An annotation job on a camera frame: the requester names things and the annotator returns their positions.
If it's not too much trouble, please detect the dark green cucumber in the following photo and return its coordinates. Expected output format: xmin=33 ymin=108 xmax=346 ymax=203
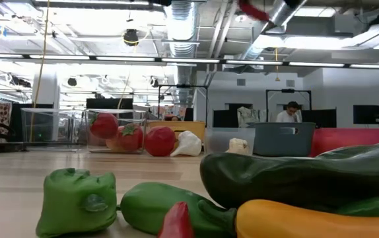
xmin=199 ymin=139 xmax=379 ymax=212

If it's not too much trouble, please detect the yellow power cord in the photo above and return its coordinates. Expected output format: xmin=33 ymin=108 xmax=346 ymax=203
xmin=29 ymin=0 xmax=52 ymax=143

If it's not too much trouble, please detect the white hanging cloth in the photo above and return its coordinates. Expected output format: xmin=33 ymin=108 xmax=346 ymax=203
xmin=236 ymin=106 xmax=259 ymax=129

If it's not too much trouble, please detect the black rig frame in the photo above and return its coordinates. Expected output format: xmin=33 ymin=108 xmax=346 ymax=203
xmin=157 ymin=84 xmax=209 ymax=126
xmin=265 ymin=88 xmax=312 ymax=115

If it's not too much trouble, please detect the red chili pepper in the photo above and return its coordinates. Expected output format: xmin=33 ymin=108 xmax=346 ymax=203
xmin=238 ymin=0 xmax=270 ymax=22
xmin=157 ymin=201 xmax=195 ymax=238

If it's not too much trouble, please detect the white garlic bulb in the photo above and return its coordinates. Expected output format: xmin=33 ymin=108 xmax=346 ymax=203
xmin=169 ymin=130 xmax=203 ymax=157

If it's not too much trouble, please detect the small green bell pepper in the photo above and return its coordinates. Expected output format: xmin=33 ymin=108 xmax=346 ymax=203
xmin=36 ymin=167 xmax=118 ymax=238

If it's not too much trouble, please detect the red plastic basket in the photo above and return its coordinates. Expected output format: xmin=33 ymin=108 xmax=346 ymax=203
xmin=309 ymin=128 xmax=379 ymax=158

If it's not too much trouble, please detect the silver ventilation duct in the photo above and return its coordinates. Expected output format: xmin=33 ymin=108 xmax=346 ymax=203
xmin=164 ymin=0 xmax=199 ymax=106

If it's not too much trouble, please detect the clear plastic bin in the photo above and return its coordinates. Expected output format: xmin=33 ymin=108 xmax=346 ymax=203
xmin=84 ymin=108 xmax=148 ymax=155
xmin=20 ymin=107 xmax=88 ymax=153

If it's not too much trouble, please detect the person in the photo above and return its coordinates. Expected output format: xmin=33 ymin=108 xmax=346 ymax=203
xmin=275 ymin=100 xmax=303 ymax=124

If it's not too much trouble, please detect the thick green chili pepper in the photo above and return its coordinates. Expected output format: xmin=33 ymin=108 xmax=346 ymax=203
xmin=119 ymin=181 xmax=237 ymax=238

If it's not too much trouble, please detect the long ceiling light strip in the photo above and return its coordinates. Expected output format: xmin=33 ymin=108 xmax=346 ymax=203
xmin=0 ymin=52 xmax=379 ymax=70

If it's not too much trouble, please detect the small beige garlic piece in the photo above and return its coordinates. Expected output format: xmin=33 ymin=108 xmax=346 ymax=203
xmin=224 ymin=138 xmax=250 ymax=155

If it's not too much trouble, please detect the black monitor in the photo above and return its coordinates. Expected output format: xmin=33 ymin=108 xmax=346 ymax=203
xmin=353 ymin=104 xmax=379 ymax=125

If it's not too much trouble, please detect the orange bell pepper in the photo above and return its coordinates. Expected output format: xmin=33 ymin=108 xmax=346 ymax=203
xmin=105 ymin=137 xmax=121 ymax=153

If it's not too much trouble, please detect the red toy tomato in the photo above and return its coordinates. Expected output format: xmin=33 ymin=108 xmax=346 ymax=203
xmin=89 ymin=112 xmax=120 ymax=140
xmin=116 ymin=123 xmax=144 ymax=153
xmin=144 ymin=126 xmax=177 ymax=157

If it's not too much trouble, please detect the black wide screen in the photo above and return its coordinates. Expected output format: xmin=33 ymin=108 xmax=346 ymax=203
xmin=86 ymin=97 xmax=134 ymax=110

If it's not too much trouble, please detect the yellow plastic basket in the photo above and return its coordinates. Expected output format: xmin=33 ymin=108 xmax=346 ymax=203
xmin=147 ymin=120 xmax=207 ymax=143

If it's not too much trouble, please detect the teal plastic basket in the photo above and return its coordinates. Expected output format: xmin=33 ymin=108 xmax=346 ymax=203
xmin=246 ymin=122 xmax=317 ymax=157

